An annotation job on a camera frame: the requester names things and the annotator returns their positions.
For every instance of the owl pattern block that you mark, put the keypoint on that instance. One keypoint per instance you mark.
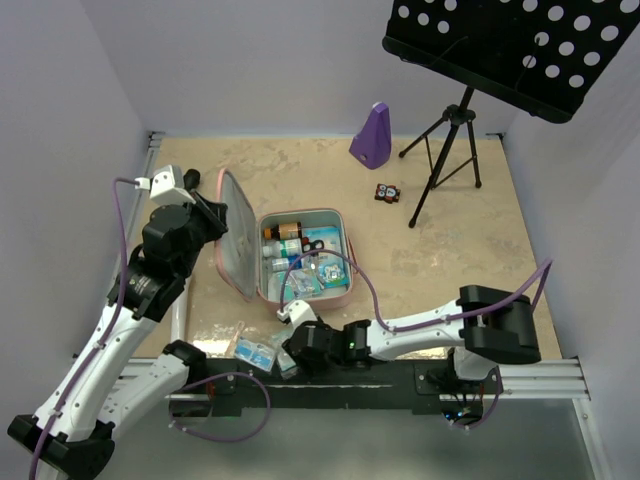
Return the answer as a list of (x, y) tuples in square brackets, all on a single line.
[(387, 193)]

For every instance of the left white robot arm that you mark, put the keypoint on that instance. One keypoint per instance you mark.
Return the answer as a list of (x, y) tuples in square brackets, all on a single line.
[(72, 435)]

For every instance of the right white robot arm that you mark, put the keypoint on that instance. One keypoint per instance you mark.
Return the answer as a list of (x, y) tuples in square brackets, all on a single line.
[(484, 328)]

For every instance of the purple metronome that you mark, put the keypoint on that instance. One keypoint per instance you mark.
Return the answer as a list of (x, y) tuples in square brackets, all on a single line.
[(372, 145)]

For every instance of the teal blister pack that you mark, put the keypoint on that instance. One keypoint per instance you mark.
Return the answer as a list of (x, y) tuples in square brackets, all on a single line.
[(286, 365)]

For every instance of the blue white sachet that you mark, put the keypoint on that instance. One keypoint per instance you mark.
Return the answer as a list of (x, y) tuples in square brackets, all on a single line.
[(257, 355)]

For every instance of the black handled scissors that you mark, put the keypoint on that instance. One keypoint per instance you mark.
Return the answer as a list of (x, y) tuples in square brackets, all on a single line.
[(311, 250)]

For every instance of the teal topped zip bag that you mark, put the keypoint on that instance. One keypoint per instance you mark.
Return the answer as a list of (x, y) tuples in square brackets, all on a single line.
[(300, 284)]

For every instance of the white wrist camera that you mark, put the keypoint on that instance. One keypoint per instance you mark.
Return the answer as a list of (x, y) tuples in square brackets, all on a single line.
[(165, 187), (296, 313)]

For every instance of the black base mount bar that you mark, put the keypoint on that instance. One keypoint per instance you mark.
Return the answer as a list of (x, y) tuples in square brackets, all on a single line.
[(422, 387)]

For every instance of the white tube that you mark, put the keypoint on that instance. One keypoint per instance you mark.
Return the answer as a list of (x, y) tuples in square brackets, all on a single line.
[(179, 317)]

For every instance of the brown medicine bottle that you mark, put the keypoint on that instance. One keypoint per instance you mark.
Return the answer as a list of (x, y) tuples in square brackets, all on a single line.
[(286, 231)]

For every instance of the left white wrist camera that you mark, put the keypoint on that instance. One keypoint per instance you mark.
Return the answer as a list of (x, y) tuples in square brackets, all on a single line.
[(165, 187)]

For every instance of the black microphone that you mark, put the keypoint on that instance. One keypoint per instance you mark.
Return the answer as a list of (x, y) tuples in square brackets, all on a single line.
[(192, 179)]

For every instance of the black music stand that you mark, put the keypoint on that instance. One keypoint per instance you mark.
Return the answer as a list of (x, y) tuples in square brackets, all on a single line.
[(541, 57)]

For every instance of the white green bottle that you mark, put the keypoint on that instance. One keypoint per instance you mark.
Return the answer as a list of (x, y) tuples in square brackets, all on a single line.
[(282, 248)]

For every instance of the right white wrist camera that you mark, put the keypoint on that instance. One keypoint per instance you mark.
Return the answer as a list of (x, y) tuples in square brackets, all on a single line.
[(296, 313)]

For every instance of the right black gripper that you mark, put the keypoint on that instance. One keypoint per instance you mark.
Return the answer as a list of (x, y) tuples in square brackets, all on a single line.
[(308, 366)]

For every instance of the pink medicine kit case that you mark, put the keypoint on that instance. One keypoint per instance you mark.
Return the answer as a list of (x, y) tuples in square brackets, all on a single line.
[(239, 258)]

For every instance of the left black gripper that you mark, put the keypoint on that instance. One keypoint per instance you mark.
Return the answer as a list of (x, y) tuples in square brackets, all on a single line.
[(215, 213)]

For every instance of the large blue packet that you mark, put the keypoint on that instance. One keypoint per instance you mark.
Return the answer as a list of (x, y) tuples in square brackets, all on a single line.
[(330, 269)]

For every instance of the white blue small bottle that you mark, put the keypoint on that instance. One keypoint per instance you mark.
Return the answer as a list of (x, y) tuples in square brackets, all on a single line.
[(283, 264)]

